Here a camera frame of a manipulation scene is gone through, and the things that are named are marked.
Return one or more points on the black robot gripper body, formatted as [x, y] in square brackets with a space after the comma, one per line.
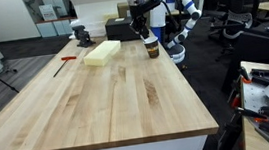
[142, 8]

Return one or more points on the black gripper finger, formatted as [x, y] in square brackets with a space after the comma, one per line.
[134, 25]
[144, 27]

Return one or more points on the brown paper coffee cup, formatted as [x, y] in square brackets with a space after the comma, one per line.
[153, 49]

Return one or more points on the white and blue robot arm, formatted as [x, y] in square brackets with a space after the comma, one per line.
[186, 22]

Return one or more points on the black rectangular box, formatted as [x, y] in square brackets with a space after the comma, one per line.
[119, 29]

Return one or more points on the white and blue pillar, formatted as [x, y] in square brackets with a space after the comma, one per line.
[158, 19]

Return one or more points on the brown cardboard box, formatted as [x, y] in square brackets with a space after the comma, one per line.
[123, 10]

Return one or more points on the yellow foam block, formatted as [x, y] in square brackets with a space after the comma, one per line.
[102, 52]

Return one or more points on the black bench vise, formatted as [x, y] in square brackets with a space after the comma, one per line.
[82, 35]

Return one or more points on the white printed sign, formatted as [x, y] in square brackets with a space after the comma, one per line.
[47, 12]

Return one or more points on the black mesh office chair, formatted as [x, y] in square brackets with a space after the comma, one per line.
[237, 17]

